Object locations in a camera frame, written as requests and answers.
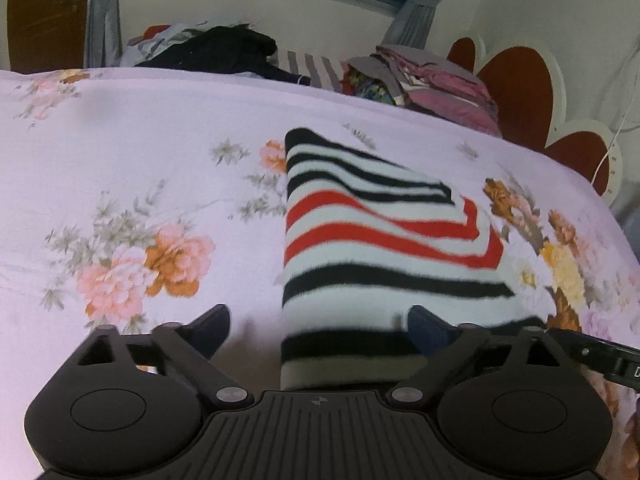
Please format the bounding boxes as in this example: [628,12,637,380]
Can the grey curtain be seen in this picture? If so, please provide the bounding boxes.
[84,0,127,69]
[381,0,454,52]

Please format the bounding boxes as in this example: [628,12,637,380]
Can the black cloth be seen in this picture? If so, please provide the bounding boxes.
[134,25,312,87]

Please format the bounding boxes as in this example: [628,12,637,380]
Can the pink floral bed sheet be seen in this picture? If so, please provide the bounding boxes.
[0,67,640,480]

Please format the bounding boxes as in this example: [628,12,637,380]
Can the colourful patterned cloth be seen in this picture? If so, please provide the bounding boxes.
[342,67,402,107]

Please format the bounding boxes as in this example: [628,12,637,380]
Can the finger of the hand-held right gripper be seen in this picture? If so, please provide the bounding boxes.
[547,328,640,391]

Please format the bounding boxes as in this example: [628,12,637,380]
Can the white cord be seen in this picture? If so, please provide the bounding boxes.
[589,49,640,187]

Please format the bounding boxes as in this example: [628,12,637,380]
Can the brown wooden door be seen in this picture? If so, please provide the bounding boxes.
[7,0,94,74]

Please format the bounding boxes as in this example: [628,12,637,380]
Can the grey white striped cloth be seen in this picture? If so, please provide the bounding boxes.
[276,48,352,94]

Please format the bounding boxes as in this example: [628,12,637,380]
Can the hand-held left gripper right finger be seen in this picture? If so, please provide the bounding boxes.
[390,304,567,406]

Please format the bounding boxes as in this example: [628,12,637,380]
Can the light blue cloth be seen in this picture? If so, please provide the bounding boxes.
[124,22,212,67]

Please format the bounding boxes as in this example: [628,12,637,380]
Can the red black white striped garment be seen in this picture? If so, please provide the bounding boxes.
[279,127,549,392]

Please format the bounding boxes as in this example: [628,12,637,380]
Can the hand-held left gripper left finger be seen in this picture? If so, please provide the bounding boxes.
[75,303,255,409]

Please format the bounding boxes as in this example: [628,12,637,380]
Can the stack of pink folded clothes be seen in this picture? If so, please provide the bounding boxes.
[349,44,504,139]

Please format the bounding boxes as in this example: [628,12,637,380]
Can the red white scalloped headboard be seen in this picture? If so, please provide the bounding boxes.
[445,34,626,207]

